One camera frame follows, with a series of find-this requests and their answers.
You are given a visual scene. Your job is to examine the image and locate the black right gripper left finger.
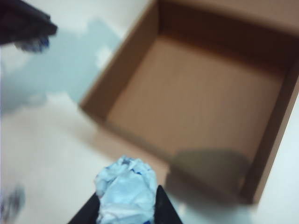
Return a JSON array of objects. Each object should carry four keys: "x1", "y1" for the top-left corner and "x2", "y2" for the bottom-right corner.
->
[{"x1": 69, "y1": 193, "x2": 101, "y2": 224}]

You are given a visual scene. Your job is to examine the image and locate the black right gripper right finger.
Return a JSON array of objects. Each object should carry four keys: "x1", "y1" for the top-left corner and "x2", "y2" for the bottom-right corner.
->
[{"x1": 153, "y1": 185, "x2": 185, "y2": 224}]

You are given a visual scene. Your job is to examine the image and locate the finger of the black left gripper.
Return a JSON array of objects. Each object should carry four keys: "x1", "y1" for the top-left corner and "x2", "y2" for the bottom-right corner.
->
[{"x1": 0, "y1": 0, "x2": 58, "y2": 45}]

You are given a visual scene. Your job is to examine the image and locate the brown cardboard box with lid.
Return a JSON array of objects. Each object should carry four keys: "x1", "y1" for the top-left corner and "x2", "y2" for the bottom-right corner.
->
[{"x1": 78, "y1": 0, "x2": 299, "y2": 205}]

